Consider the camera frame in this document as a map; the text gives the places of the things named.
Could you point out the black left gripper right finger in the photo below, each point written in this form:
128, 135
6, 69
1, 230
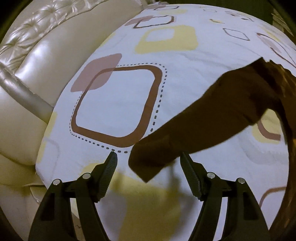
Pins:
227, 206

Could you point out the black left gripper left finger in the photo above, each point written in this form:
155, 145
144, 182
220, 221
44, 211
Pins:
53, 220

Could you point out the brown plaid sweater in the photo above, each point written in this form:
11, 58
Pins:
238, 99

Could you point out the cream leather headboard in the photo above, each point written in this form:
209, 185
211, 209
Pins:
41, 51

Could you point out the white patterned bed sheet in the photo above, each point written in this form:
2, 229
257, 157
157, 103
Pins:
145, 73

